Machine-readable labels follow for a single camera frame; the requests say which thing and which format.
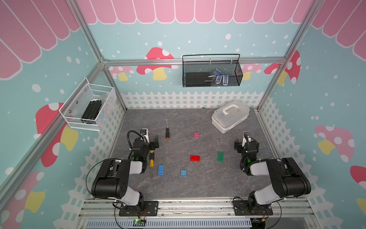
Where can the red lego brick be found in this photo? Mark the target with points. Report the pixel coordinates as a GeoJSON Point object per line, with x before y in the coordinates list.
{"type": "Point", "coordinates": [194, 158]}

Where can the white plastic storage box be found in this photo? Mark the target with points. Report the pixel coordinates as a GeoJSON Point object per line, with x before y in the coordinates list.
{"type": "Point", "coordinates": [230, 115]}

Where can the grey cable duct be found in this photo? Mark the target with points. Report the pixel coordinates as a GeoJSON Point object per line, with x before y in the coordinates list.
{"type": "Point", "coordinates": [186, 223]}

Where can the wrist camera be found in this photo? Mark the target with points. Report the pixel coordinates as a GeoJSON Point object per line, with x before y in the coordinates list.
{"type": "Point", "coordinates": [144, 134]}
{"type": "Point", "coordinates": [246, 138]}

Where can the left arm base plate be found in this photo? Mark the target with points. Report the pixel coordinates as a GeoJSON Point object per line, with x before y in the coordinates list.
{"type": "Point", "coordinates": [147, 208]}

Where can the black wire mesh basket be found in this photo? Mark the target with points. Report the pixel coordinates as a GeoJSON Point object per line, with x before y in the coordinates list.
{"type": "Point", "coordinates": [227, 63]}

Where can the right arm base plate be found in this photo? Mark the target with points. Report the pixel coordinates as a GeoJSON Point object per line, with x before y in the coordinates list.
{"type": "Point", "coordinates": [246, 208]}

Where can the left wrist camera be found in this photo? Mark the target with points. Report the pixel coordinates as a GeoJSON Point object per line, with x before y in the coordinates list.
{"type": "Point", "coordinates": [144, 134]}

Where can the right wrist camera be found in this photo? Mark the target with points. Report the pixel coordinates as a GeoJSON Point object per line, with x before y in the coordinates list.
{"type": "Point", "coordinates": [246, 138]}

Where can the green lit circuit board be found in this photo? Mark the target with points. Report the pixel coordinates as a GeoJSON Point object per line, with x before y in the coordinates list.
{"type": "Point", "coordinates": [139, 221]}

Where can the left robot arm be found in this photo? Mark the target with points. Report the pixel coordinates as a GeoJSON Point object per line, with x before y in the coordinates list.
{"type": "Point", "coordinates": [112, 180]}

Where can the green lego brick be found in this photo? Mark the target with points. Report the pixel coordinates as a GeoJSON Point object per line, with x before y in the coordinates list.
{"type": "Point", "coordinates": [220, 156]}

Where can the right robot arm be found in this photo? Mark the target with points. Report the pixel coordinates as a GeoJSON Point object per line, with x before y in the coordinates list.
{"type": "Point", "coordinates": [287, 179]}

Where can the white wire mesh basket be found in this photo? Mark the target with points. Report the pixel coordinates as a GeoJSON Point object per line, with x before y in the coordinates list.
{"type": "Point", "coordinates": [76, 105]}

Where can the black item in white basket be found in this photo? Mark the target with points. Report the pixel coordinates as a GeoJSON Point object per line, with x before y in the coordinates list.
{"type": "Point", "coordinates": [91, 112]}

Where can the long blue lego brick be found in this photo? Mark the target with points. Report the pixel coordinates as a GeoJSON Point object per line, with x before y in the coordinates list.
{"type": "Point", "coordinates": [161, 170]}

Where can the blue white item in basket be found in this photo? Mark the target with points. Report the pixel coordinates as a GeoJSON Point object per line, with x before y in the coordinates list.
{"type": "Point", "coordinates": [219, 77]}

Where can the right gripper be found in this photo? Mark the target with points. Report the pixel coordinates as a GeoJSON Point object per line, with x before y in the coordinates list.
{"type": "Point", "coordinates": [238, 145]}

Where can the yellow black screwdriver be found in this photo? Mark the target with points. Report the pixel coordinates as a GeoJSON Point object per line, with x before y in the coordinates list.
{"type": "Point", "coordinates": [151, 163]}

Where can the orange black screwdriver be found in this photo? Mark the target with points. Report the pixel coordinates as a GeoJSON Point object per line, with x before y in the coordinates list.
{"type": "Point", "coordinates": [167, 131]}

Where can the black box in black basket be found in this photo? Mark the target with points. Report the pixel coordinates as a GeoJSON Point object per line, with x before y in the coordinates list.
{"type": "Point", "coordinates": [197, 79]}

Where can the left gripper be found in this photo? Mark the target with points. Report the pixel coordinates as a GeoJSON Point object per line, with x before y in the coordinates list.
{"type": "Point", "coordinates": [154, 144]}

